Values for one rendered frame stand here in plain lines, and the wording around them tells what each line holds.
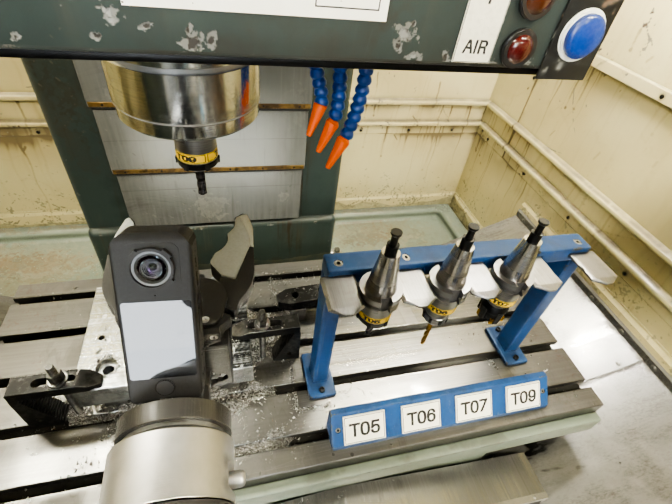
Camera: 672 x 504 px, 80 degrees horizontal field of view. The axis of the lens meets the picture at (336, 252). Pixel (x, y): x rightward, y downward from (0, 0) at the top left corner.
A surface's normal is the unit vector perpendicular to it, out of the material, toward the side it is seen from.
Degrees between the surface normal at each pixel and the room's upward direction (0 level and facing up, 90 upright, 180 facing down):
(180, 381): 64
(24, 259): 0
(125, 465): 31
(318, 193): 90
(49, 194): 90
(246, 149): 90
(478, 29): 90
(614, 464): 24
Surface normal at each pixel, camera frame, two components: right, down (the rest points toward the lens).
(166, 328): 0.21, 0.29
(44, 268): 0.11, -0.73
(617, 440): -0.29, -0.62
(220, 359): 0.20, 0.71
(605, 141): -0.97, 0.07
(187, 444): 0.43, -0.68
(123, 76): -0.41, 0.59
